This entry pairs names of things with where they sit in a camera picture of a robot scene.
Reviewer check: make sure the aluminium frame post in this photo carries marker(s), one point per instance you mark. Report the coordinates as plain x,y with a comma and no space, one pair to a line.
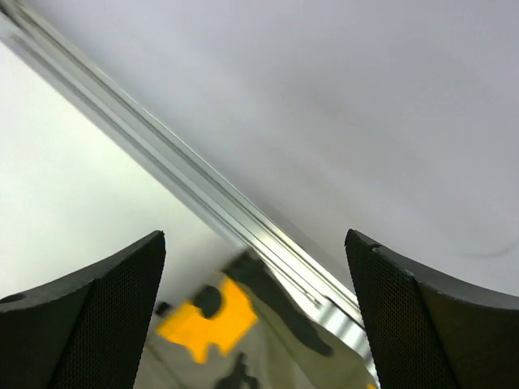
165,156

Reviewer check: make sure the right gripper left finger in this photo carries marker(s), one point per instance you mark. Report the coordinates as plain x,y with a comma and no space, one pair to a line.
86,329

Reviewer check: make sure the camouflage trousers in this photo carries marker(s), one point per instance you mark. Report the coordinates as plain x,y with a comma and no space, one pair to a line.
242,329

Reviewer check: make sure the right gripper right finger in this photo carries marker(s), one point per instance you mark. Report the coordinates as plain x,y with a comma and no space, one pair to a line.
427,329

